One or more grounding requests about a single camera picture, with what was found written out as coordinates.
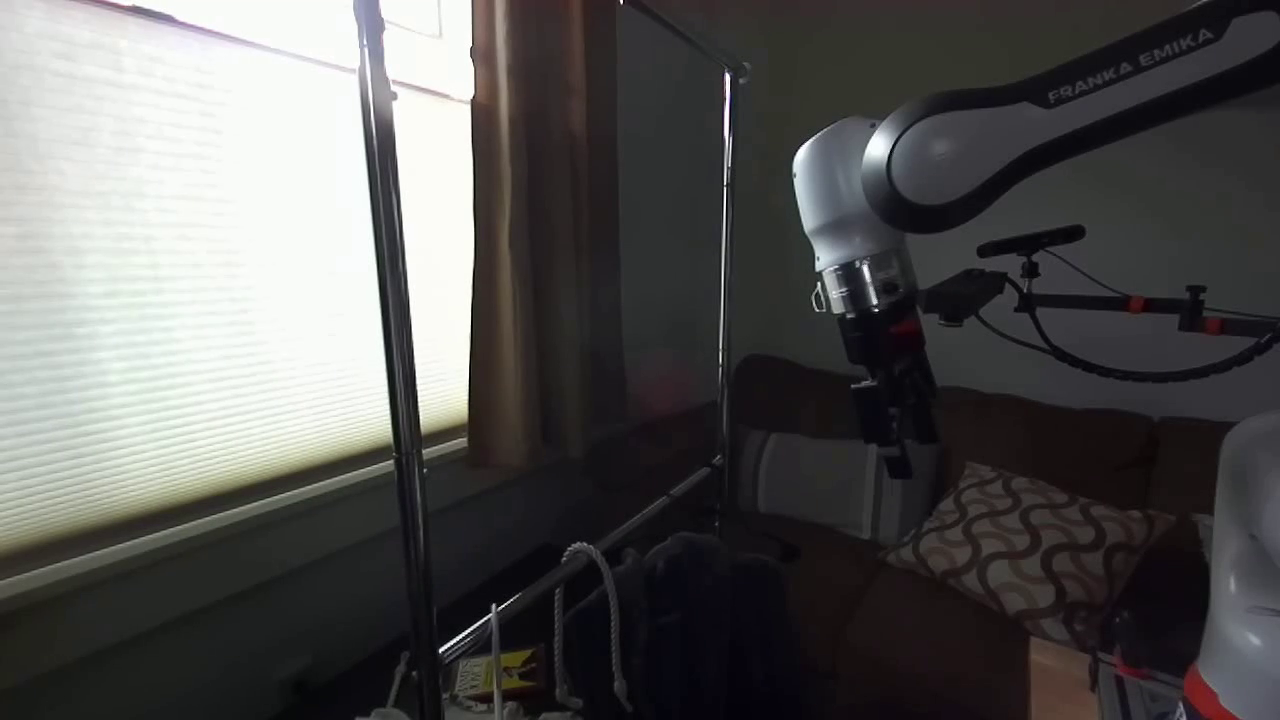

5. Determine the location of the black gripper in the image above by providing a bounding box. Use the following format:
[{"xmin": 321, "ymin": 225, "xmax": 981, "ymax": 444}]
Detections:
[{"xmin": 838, "ymin": 308, "xmax": 936, "ymax": 481}]

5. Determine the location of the white plastic coat hanger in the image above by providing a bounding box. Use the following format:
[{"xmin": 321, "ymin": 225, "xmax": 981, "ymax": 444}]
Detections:
[{"xmin": 547, "ymin": 534, "xmax": 634, "ymax": 715}]

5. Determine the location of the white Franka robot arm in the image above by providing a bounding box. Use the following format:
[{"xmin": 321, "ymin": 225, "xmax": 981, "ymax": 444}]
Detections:
[{"xmin": 792, "ymin": 0, "xmax": 1280, "ymax": 720}]

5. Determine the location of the striped grey pillow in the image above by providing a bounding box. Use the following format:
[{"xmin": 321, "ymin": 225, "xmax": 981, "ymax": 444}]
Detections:
[{"xmin": 734, "ymin": 430, "xmax": 879, "ymax": 540}]

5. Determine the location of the patterned throw pillow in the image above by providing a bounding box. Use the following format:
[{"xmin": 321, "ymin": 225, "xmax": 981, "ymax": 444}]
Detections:
[{"xmin": 889, "ymin": 458, "xmax": 1173, "ymax": 647}]

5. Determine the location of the brown sofa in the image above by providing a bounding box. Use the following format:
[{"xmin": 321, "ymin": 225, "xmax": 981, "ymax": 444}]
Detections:
[{"xmin": 782, "ymin": 386, "xmax": 1227, "ymax": 720}]

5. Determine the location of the dark hanging garment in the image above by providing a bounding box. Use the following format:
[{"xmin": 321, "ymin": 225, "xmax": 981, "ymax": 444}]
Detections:
[{"xmin": 633, "ymin": 530, "xmax": 810, "ymax": 720}]

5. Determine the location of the brown curtain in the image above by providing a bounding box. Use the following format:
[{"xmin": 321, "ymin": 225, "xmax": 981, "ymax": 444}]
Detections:
[{"xmin": 466, "ymin": 0, "xmax": 618, "ymax": 468}]

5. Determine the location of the white cellular window blind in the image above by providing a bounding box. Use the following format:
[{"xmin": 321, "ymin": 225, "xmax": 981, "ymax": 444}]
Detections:
[{"xmin": 0, "ymin": 0, "xmax": 478, "ymax": 560}]

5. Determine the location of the black camera on boom arm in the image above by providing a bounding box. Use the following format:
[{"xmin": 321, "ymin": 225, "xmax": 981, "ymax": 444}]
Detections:
[{"xmin": 918, "ymin": 225, "xmax": 1280, "ymax": 385}]

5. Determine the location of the chrome garment rack frame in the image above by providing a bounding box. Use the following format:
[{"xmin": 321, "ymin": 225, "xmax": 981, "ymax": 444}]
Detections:
[{"xmin": 351, "ymin": 0, "xmax": 751, "ymax": 720}]

